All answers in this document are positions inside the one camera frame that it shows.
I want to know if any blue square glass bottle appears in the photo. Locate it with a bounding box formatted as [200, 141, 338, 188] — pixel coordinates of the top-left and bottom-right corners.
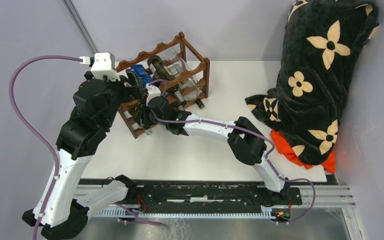
[130, 64, 153, 88]

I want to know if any brown wooden wine rack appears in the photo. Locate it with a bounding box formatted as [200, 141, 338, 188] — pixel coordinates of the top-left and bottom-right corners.
[114, 31, 211, 139]

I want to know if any clear round glass bottle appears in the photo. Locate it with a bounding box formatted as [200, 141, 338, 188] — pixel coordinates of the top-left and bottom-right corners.
[165, 48, 202, 100]

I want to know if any clear square bottle black cap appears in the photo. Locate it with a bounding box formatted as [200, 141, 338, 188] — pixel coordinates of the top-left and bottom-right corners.
[166, 63, 205, 109]

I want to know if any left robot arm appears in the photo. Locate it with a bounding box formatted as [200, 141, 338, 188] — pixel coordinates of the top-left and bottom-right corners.
[22, 72, 144, 240]

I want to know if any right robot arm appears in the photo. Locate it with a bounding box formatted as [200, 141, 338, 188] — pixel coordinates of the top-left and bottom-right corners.
[134, 96, 291, 204]

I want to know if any aluminium corner profile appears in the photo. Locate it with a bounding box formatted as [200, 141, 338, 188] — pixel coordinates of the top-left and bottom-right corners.
[62, 0, 99, 54]

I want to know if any orange cloth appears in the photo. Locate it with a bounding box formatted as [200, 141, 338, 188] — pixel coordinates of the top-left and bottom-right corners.
[270, 129, 336, 174]

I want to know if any black floral blanket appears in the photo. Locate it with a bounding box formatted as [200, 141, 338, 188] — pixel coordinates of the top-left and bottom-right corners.
[245, 0, 379, 166]

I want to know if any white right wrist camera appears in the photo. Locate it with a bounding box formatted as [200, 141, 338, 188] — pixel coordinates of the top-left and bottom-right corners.
[145, 84, 162, 106]

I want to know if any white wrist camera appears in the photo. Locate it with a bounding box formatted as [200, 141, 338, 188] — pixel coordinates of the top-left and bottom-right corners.
[79, 52, 121, 82]
[145, 84, 162, 106]

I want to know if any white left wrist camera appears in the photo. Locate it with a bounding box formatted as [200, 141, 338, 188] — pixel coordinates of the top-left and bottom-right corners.
[79, 52, 121, 82]

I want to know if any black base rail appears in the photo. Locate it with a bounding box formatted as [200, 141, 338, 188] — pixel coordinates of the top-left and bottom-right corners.
[97, 180, 356, 223]

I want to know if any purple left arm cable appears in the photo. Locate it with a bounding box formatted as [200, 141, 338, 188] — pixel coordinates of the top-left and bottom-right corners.
[8, 55, 84, 240]

